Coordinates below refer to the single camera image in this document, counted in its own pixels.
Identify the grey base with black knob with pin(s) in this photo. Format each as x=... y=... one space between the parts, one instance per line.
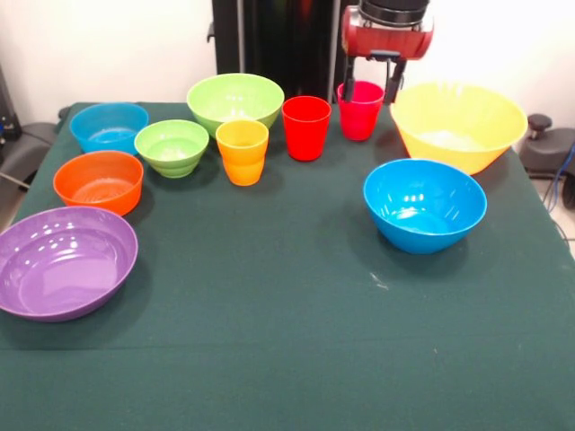
x=548 y=148

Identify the red plastic cup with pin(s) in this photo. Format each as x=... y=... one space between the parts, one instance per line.
x=305 y=139

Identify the grey machine base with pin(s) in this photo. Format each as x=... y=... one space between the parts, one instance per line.
x=27 y=148

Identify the pink plastic cup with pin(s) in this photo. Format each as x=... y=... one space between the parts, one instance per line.
x=361 y=121

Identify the yellow plastic bowl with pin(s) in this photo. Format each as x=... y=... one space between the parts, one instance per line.
x=458 y=116

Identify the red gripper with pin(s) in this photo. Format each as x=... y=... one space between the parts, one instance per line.
x=386 y=40

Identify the orange plastic bowl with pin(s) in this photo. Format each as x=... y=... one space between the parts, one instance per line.
x=99 y=179

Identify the large green plastic bowl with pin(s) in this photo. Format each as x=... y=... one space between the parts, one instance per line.
x=233 y=101

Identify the dark green tablecloth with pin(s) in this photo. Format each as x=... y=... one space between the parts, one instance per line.
x=287 y=314

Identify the orange plastic cup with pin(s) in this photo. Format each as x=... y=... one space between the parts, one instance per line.
x=242 y=166

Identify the large blue plastic bowl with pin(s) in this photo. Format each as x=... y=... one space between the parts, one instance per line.
x=422 y=202

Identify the black equipment rack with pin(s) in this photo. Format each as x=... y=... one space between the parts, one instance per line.
x=6 y=112

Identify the small green ribbed bowl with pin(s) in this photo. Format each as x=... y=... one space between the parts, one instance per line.
x=170 y=152

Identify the purple plastic bowl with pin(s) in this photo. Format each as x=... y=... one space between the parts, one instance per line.
x=67 y=269

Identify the small blue plastic bowl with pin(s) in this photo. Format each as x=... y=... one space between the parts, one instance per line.
x=108 y=130

